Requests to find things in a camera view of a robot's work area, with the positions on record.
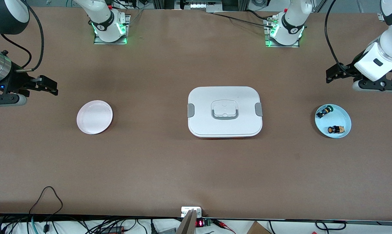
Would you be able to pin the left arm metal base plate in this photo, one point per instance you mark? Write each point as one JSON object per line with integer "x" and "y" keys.
{"x": 266, "y": 32}

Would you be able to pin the wooden strip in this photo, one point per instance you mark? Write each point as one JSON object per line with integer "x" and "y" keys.
{"x": 187, "y": 226}

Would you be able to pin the red digit display board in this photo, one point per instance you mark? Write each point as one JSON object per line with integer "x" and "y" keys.
{"x": 200, "y": 223}

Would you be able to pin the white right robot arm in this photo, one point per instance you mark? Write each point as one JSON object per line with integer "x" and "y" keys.
{"x": 106, "y": 29}

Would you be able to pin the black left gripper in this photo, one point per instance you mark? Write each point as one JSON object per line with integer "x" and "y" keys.
{"x": 346, "y": 70}

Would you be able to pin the small white box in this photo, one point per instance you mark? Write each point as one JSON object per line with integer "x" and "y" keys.
{"x": 186, "y": 211}

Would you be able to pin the brown cardboard piece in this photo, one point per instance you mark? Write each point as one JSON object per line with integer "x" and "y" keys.
{"x": 257, "y": 229}

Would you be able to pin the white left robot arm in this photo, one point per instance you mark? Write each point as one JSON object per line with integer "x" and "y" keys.
{"x": 290, "y": 32}

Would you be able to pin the white lidded lunch box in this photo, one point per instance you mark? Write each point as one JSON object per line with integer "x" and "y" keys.
{"x": 205, "y": 123}

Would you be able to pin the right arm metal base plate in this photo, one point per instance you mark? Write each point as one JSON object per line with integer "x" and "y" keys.
{"x": 100, "y": 41}

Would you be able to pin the pink round plate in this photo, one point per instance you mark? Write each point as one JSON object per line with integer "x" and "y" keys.
{"x": 94, "y": 117}

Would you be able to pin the light blue round plate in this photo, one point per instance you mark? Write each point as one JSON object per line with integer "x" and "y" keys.
{"x": 340, "y": 117}

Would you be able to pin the aluminium frame rack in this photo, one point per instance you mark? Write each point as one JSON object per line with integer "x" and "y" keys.
{"x": 157, "y": 4}

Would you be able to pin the black and green small toy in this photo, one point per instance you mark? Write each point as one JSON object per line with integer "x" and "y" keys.
{"x": 322, "y": 112}

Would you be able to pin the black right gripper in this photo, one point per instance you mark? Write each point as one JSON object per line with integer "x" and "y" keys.
{"x": 15, "y": 83}

